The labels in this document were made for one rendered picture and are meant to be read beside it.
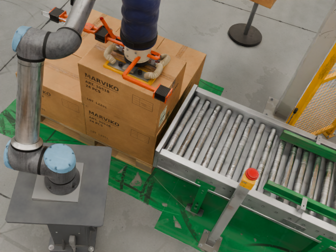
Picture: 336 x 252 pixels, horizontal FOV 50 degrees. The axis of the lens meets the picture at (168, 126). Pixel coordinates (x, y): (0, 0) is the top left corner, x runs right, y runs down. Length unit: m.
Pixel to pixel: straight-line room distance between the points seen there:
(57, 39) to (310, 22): 3.87
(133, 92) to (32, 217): 0.93
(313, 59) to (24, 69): 2.24
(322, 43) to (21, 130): 2.24
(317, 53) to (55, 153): 2.14
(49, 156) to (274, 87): 2.66
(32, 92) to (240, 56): 2.81
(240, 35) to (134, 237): 2.63
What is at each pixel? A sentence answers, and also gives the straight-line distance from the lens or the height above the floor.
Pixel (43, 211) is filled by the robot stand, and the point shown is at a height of 0.75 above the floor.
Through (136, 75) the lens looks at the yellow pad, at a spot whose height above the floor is 0.97.
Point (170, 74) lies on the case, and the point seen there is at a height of 0.94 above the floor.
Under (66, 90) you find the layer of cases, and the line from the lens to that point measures 2.80.
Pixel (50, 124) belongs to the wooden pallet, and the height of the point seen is 0.02.
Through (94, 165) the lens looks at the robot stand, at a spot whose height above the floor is 0.75.
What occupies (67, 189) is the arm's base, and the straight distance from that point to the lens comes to 2.03.
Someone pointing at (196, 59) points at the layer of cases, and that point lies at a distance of 3.11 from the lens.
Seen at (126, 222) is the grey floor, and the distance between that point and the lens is 2.80.
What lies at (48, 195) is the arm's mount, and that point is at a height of 0.77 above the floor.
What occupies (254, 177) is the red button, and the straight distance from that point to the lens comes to 1.90.
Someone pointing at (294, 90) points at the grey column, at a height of 0.41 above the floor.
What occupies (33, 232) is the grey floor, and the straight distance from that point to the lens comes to 2.84.
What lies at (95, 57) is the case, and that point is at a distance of 2.45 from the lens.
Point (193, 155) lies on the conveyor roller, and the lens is 2.47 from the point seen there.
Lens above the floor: 2.60
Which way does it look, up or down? 52 degrees down
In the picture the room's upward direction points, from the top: 11 degrees clockwise
